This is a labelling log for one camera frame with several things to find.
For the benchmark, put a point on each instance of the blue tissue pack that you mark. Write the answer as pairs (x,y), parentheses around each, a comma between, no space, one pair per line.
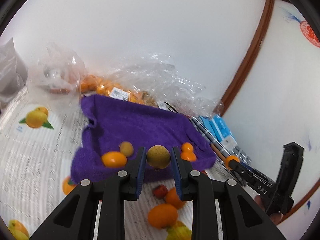
(221,127)

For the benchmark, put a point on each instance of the small mandarin orange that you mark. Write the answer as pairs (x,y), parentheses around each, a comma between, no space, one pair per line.
(175,198)
(231,159)
(187,147)
(113,159)
(162,216)
(188,156)

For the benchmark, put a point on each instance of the person's right hand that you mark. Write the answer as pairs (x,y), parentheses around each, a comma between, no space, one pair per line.
(276,218)

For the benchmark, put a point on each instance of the wooden stick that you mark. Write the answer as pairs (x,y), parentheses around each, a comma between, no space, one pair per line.
(217,151)

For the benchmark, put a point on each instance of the brown wooden door frame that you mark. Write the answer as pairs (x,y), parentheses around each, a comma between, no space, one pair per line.
(250,62)

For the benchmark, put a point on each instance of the small red fruit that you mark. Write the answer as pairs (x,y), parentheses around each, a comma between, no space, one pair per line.
(160,190)

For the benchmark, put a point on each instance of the clear plastic bag of oranges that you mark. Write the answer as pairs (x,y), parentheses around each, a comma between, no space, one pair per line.
(175,87)

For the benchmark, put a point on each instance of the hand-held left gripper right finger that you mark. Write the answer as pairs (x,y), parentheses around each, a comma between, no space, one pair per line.
(176,175)

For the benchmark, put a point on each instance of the grey plastic bag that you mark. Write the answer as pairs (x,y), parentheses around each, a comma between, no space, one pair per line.
(10,72)

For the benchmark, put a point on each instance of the small yellow-green fruit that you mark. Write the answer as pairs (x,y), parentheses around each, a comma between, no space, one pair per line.
(126,148)
(158,157)

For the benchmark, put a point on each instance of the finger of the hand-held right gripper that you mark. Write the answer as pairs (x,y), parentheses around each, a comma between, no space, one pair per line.
(262,178)
(252,182)

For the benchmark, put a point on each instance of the translucent plastic bag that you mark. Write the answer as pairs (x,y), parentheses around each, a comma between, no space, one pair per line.
(62,67)

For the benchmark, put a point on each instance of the fruit printed tablecloth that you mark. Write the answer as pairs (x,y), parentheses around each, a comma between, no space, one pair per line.
(37,155)

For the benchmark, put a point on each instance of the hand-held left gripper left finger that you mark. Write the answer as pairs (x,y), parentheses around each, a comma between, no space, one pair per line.
(140,175)

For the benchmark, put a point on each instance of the purple towel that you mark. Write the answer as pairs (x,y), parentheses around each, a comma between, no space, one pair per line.
(140,127)

